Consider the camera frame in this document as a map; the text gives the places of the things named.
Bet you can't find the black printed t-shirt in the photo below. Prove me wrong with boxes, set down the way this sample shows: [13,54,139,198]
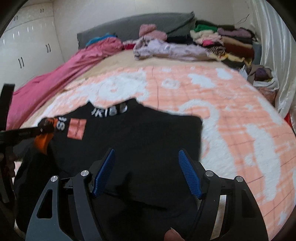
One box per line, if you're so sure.
[14,99,202,240]

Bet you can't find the bag of clothes by bed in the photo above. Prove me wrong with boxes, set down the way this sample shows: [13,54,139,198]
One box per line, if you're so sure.
[239,65,280,106]

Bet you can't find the stack of folded clothes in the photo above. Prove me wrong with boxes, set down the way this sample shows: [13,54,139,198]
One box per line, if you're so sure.
[190,21,256,69]

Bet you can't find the pink fuzzy folded clothes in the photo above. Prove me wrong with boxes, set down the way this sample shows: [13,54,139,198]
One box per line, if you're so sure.
[139,24,167,41]

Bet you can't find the right hand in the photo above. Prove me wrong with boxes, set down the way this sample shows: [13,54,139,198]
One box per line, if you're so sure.
[164,228,185,241]

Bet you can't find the magenta pink bedsheet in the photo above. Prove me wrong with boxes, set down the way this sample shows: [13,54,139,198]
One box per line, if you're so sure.
[6,37,122,130]

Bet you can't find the pink white fleece blanket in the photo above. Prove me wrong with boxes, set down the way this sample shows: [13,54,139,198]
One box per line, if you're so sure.
[24,65,295,238]

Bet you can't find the beige bed sheet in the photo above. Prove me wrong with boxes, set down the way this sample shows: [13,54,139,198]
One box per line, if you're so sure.
[75,50,230,81]

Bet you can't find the blue cloth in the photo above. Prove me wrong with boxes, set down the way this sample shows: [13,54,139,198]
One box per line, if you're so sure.
[85,33,116,47]

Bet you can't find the red cloth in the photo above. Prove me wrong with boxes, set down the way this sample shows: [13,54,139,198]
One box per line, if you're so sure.
[122,42,136,50]

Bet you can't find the lilac crumpled garment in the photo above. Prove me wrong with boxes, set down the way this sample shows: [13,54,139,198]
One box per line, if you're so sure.
[133,38,214,61]

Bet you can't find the white satin curtain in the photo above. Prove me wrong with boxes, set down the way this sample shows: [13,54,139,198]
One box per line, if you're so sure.
[250,1,295,118]

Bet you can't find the grey quilted headboard cover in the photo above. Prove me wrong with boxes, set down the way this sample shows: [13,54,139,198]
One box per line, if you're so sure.
[77,12,196,49]

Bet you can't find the white wardrobe with black handles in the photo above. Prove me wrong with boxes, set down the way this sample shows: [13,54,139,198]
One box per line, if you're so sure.
[1,1,64,89]

